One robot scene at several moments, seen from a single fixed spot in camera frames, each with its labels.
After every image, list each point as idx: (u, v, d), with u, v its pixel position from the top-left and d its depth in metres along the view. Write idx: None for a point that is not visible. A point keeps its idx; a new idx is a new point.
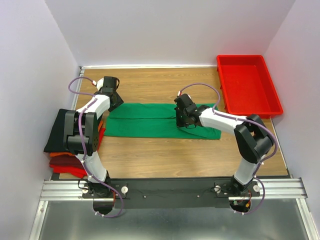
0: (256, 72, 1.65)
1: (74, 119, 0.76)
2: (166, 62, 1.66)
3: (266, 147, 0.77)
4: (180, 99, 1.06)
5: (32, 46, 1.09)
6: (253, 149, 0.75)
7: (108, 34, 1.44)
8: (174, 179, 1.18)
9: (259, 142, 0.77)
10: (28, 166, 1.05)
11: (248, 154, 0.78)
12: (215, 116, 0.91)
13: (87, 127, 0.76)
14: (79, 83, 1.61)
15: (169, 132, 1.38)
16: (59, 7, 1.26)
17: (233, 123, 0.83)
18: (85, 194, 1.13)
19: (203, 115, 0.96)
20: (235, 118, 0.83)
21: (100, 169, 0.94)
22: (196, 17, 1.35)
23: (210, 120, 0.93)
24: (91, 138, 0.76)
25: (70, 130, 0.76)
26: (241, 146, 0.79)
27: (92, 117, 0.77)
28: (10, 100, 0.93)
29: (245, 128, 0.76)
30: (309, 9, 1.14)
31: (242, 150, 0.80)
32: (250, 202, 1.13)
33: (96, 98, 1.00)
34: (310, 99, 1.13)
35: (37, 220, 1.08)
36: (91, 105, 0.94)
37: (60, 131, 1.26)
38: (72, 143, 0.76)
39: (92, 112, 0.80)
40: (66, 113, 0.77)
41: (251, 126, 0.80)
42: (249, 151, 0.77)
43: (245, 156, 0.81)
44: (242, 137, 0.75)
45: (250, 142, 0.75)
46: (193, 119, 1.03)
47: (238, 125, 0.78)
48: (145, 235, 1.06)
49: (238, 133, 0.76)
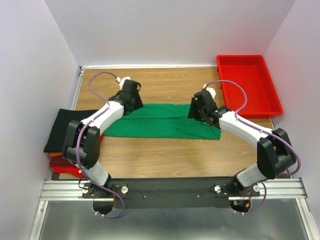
0: (256, 72, 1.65)
1: (75, 131, 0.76)
2: (166, 62, 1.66)
3: (286, 165, 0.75)
4: (201, 96, 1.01)
5: (32, 46, 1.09)
6: (274, 166, 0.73)
7: (108, 34, 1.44)
8: (174, 179, 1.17)
9: (281, 159, 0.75)
10: (27, 166, 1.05)
11: (267, 169, 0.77)
12: (238, 122, 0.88)
13: (87, 142, 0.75)
14: (79, 83, 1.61)
15: (169, 132, 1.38)
16: (59, 7, 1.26)
17: (257, 134, 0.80)
18: (85, 194, 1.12)
19: (223, 117, 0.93)
20: (260, 130, 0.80)
21: (100, 176, 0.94)
22: (195, 17, 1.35)
23: (230, 125, 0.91)
24: (88, 155, 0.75)
25: (70, 141, 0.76)
26: (261, 159, 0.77)
27: (94, 134, 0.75)
28: (10, 100, 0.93)
29: (271, 143, 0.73)
30: (309, 9, 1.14)
31: (261, 164, 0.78)
32: (250, 202, 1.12)
33: (109, 106, 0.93)
34: (310, 99, 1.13)
35: (37, 220, 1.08)
36: (99, 116, 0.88)
37: (60, 131, 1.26)
38: (69, 153, 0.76)
39: (96, 128, 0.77)
40: (71, 123, 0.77)
41: (274, 140, 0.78)
42: (269, 166, 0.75)
43: (262, 169, 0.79)
44: (266, 152, 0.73)
45: (272, 159, 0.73)
46: (211, 119, 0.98)
47: (263, 138, 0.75)
48: (145, 235, 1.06)
49: (263, 147, 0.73)
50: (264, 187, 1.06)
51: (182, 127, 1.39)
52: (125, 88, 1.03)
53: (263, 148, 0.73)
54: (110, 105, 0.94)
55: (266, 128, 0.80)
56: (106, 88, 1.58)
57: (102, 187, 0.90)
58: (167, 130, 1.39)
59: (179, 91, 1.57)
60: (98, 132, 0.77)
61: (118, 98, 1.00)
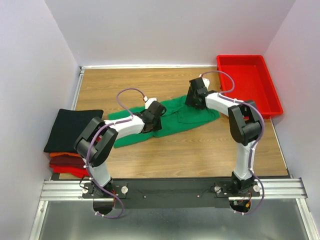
0: (256, 72, 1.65)
1: (95, 127, 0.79)
2: (166, 62, 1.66)
3: (255, 132, 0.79)
4: (195, 81, 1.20)
5: (31, 46, 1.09)
6: (241, 129, 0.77)
7: (108, 34, 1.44)
8: (174, 180, 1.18)
9: (249, 126, 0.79)
10: (27, 166, 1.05)
11: (236, 134, 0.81)
12: (218, 98, 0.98)
13: (101, 141, 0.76)
14: (79, 83, 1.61)
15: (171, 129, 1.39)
16: (59, 7, 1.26)
17: (230, 104, 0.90)
18: (85, 194, 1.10)
19: (208, 96, 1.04)
20: (233, 101, 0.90)
21: (103, 176, 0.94)
22: (195, 17, 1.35)
23: (212, 101, 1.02)
24: (98, 153, 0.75)
25: (87, 134, 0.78)
26: (232, 126, 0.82)
27: (110, 136, 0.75)
28: (10, 100, 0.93)
29: (238, 108, 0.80)
30: (309, 9, 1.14)
31: (232, 131, 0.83)
32: (250, 202, 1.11)
33: (132, 119, 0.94)
34: (310, 99, 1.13)
35: (37, 220, 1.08)
36: (121, 122, 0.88)
37: (60, 131, 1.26)
38: (81, 145, 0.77)
39: (115, 130, 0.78)
40: (94, 118, 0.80)
41: (246, 111, 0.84)
42: (237, 131, 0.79)
43: (234, 137, 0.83)
44: (233, 115, 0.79)
45: (240, 122, 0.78)
46: (200, 100, 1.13)
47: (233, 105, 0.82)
48: (145, 235, 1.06)
49: (231, 112, 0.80)
50: (261, 187, 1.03)
51: (183, 122, 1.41)
52: (151, 108, 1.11)
53: (232, 111, 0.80)
54: (133, 117, 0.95)
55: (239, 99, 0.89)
56: (106, 88, 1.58)
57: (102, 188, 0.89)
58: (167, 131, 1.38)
59: (179, 91, 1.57)
60: (116, 135, 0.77)
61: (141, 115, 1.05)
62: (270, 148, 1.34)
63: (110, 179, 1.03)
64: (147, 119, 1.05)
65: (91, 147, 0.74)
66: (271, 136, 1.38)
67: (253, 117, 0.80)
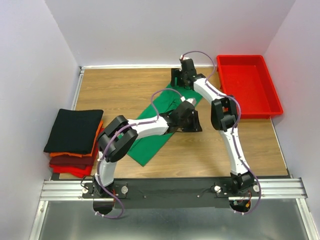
0: (256, 72, 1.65)
1: (118, 125, 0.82)
2: (166, 62, 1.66)
3: (230, 122, 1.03)
4: (185, 62, 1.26)
5: (31, 46, 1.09)
6: (220, 120, 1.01)
7: (108, 33, 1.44)
8: (174, 180, 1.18)
9: (227, 117, 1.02)
10: (27, 166, 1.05)
11: (216, 123, 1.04)
12: (206, 86, 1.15)
13: (121, 139, 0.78)
14: (79, 83, 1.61)
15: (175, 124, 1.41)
16: (59, 7, 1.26)
17: (214, 96, 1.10)
18: (85, 194, 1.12)
19: (196, 82, 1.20)
20: (217, 94, 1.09)
21: (108, 177, 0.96)
22: (195, 17, 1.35)
23: (200, 88, 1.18)
24: (116, 150, 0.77)
25: (109, 131, 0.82)
26: (213, 115, 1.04)
27: (130, 137, 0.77)
28: (10, 100, 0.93)
29: (220, 103, 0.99)
30: (309, 9, 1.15)
31: (213, 119, 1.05)
32: (250, 202, 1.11)
33: (156, 120, 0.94)
34: (310, 99, 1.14)
35: (37, 220, 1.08)
36: (144, 123, 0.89)
37: (60, 131, 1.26)
38: (103, 140, 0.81)
39: (135, 132, 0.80)
40: (119, 116, 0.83)
41: (226, 104, 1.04)
42: (217, 121, 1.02)
43: (214, 124, 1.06)
44: (215, 109, 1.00)
45: (220, 114, 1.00)
46: (188, 82, 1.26)
47: (216, 99, 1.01)
48: (145, 235, 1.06)
49: (214, 105, 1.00)
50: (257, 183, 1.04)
51: None
52: (178, 108, 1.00)
53: (214, 105, 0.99)
54: (157, 119, 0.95)
55: (221, 93, 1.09)
56: (106, 88, 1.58)
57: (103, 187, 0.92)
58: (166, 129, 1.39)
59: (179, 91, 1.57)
60: (135, 137, 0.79)
61: (168, 117, 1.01)
62: (270, 148, 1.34)
63: (112, 182, 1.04)
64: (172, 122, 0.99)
65: (110, 143, 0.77)
66: (270, 136, 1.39)
67: (231, 110, 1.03)
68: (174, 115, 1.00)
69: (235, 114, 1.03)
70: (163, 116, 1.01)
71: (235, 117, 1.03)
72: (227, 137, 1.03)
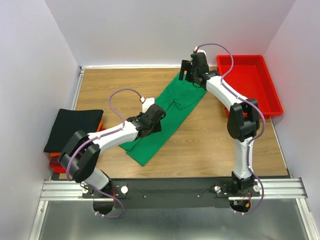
0: (256, 72, 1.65)
1: (77, 142, 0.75)
2: (166, 62, 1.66)
3: (251, 131, 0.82)
4: (196, 56, 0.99)
5: (31, 46, 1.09)
6: (240, 129, 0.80)
7: (108, 34, 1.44)
8: (174, 180, 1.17)
9: (247, 125, 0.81)
10: (27, 166, 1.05)
11: (234, 131, 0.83)
12: (221, 87, 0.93)
13: (83, 158, 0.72)
14: (79, 83, 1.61)
15: (175, 123, 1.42)
16: (59, 7, 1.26)
17: (233, 100, 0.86)
18: (85, 194, 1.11)
19: (210, 80, 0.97)
20: (236, 97, 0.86)
21: (99, 180, 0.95)
22: (196, 17, 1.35)
23: (214, 88, 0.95)
24: (79, 171, 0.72)
25: (69, 150, 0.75)
26: (230, 122, 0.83)
27: (92, 154, 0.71)
28: (10, 100, 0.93)
29: (240, 108, 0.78)
30: (309, 9, 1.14)
31: (230, 126, 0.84)
32: (250, 202, 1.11)
33: (122, 128, 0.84)
34: (310, 99, 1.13)
35: (37, 220, 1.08)
36: (107, 134, 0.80)
37: (60, 131, 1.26)
38: (64, 160, 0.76)
39: (96, 147, 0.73)
40: (77, 131, 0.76)
41: (247, 108, 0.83)
42: (235, 130, 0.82)
43: (230, 132, 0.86)
44: (235, 115, 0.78)
45: (239, 122, 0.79)
46: (200, 79, 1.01)
47: (236, 103, 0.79)
48: (145, 235, 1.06)
49: (234, 111, 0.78)
50: (261, 186, 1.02)
51: (182, 109, 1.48)
52: (148, 111, 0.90)
53: (234, 111, 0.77)
54: (123, 126, 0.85)
55: (242, 96, 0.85)
56: (106, 88, 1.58)
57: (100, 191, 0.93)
58: (167, 129, 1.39)
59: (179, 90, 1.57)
60: (98, 153, 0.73)
61: (137, 120, 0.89)
62: (270, 148, 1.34)
63: (108, 182, 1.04)
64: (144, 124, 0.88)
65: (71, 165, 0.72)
66: (271, 136, 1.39)
67: (252, 116, 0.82)
68: (145, 118, 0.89)
69: (256, 122, 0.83)
70: (132, 119, 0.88)
71: (257, 124, 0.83)
72: (241, 146, 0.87)
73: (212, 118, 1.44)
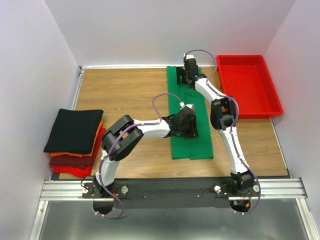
0: (256, 72, 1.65)
1: (124, 124, 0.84)
2: (166, 62, 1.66)
3: (229, 121, 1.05)
4: (187, 61, 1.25)
5: (32, 46, 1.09)
6: (219, 120, 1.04)
7: (109, 34, 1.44)
8: (174, 180, 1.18)
9: (225, 116, 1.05)
10: (27, 166, 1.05)
11: (215, 122, 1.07)
12: (206, 86, 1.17)
13: (128, 138, 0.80)
14: (79, 83, 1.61)
15: (204, 115, 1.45)
16: (59, 8, 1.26)
17: (214, 96, 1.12)
18: (85, 194, 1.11)
19: (198, 81, 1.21)
20: (217, 94, 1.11)
21: (108, 176, 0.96)
22: (196, 18, 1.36)
23: (201, 88, 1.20)
24: (121, 150, 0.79)
25: (115, 130, 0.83)
26: (213, 115, 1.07)
27: (137, 136, 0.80)
28: (10, 100, 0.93)
29: (219, 102, 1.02)
30: (309, 10, 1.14)
31: (213, 118, 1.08)
32: (250, 202, 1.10)
33: (160, 122, 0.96)
34: (310, 99, 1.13)
35: (37, 220, 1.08)
36: (149, 124, 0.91)
37: (60, 131, 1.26)
38: (107, 139, 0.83)
39: (140, 131, 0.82)
40: (124, 115, 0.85)
41: (226, 104, 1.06)
42: (216, 120, 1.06)
43: (213, 122, 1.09)
44: (214, 108, 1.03)
45: (218, 114, 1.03)
46: (190, 81, 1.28)
47: (215, 99, 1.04)
48: (145, 236, 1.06)
49: (213, 105, 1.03)
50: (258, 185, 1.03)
51: (197, 98, 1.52)
52: (179, 113, 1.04)
53: (214, 105, 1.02)
54: (160, 122, 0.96)
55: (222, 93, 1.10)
56: (105, 88, 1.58)
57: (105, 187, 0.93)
58: (200, 124, 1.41)
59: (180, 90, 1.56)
60: (141, 137, 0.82)
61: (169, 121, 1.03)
62: (270, 148, 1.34)
63: (112, 182, 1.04)
64: (176, 125, 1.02)
65: (116, 143, 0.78)
66: (270, 136, 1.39)
67: (230, 110, 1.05)
68: (176, 119, 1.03)
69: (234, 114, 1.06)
70: (165, 119, 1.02)
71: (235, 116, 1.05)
72: (226, 136, 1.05)
73: None
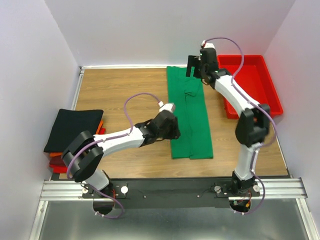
0: (256, 72, 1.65)
1: (83, 141, 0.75)
2: (166, 62, 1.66)
3: (260, 137, 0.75)
4: (206, 51, 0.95)
5: (31, 46, 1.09)
6: (248, 136, 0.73)
7: (109, 34, 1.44)
8: (174, 180, 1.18)
9: (257, 131, 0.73)
10: (27, 166, 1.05)
11: (241, 136, 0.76)
12: (231, 88, 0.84)
13: (86, 158, 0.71)
14: (79, 83, 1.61)
15: (204, 115, 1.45)
16: (59, 7, 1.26)
17: (243, 104, 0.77)
18: (85, 194, 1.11)
19: (220, 79, 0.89)
20: (248, 100, 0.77)
21: (99, 182, 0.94)
22: (196, 18, 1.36)
23: (222, 88, 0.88)
24: (80, 170, 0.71)
25: (73, 148, 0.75)
26: (239, 126, 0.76)
27: (95, 155, 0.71)
28: (10, 100, 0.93)
29: (251, 113, 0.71)
30: (309, 9, 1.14)
31: (238, 130, 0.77)
32: (250, 202, 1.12)
33: (129, 133, 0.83)
34: (310, 99, 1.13)
35: (37, 220, 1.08)
36: (113, 137, 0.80)
37: (60, 131, 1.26)
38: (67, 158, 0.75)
39: (100, 150, 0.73)
40: (83, 132, 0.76)
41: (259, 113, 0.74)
42: (244, 135, 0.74)
43: (237, 135, 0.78)
44: (245, 120, 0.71)
45: (248, 128, 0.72)
46: (209, 77, 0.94)
47: (247, 108, 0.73)
48: (145, 236, 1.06)
49: (244, 116, 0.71)
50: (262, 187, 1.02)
51: (197, 98, 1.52)
52: (157, 118, 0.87)
53: (244, 116, 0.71)
54: (130, 132, 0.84)
55: (254, 101, 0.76)
56: (106, 88, 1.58)
57: (100, 192, 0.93)
58: (199, 124, 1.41)
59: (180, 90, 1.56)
60: (100, 156, 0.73)
61: (145, 127, 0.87)
62: (270, 148, 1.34)
63: (109, 183, 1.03)
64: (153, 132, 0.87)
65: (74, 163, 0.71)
66: None
67: (262, 123, 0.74)
68: (153, 125, 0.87)
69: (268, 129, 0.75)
70: (140, 125, 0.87)
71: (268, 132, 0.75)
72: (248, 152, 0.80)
73: (212, 118, 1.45)
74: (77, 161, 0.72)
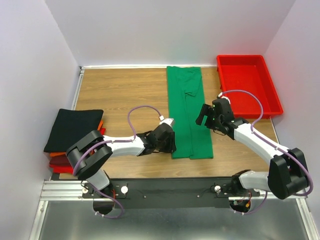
0: (257, 72, 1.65)
1: (93, 140, 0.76)
2: (166, 62, 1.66)
3: (299, 187, 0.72)
4: (219, 104, 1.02)
5: (31, 46, 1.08)
6: (286, 187, 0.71)
7: (109, 34, 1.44)
8: (175, 179, 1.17)
9: (294, 180, 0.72)
10: (27, 166, 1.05)
11: (277, 187, 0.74)
12: (252, 135, 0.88)
13: (95, 156, 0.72)
14: (79, 83, 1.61)
15: None
16: (59, 8, 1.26)
17: (271, 151, 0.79)
18: (85, 194, 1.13)
19: (238, 128, 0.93)
20: (275, 147, 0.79)
21: (100, 181, 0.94)
22: (196, 18, 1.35)
23: (244, 136, 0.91)
24: (86, 168, 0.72)
25: (81, 145, 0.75)
26: (272, 177, 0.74)
27: (104, 154, 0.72)
28: (10, 100, 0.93)
29: (283, 161, 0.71)
30: (310, 10, 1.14)
31: (271, 180, 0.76)
32: (250, 202, 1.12)
33: (133, 140, 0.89)
34: (310, 99, 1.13)
35: (37, 220, 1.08)
36: (120, 141, 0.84)
37: (60, 131, 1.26)
38: (72, 155, 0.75)
39: (109, 149, 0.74)
40: (94, 131, 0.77)
41: (290, 160, 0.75)
42: (280, 186, 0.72)
43: (272, 186, 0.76)
44: (278, 170, 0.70)
45: (284, 177, 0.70)
46: (226, 128, 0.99)
47: (277, 156, 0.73)
48: (145, 236, 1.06)
49: (276, 166, 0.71)
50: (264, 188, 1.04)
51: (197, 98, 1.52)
52: (156, 130, 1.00)
53: (276, 166, 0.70)
54: (134, 139, 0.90)
55: (282, 146, 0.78)
56: (106, 88, 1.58)
57: (100, 192, 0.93)
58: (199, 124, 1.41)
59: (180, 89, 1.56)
60: (109, 155, 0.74)
61: (145, 138, 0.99)
62: None
63: (109, 184, 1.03)
64: (151, 143, 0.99)
65: (81, 161, 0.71)
66: (270, 136, 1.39)
67: (298, 171, 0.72)
68: (152, 136, 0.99)
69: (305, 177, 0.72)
70: (141, 136, 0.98)
71: (306, 179, 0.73)
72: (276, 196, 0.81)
73: None
74: (84, 160, 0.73)
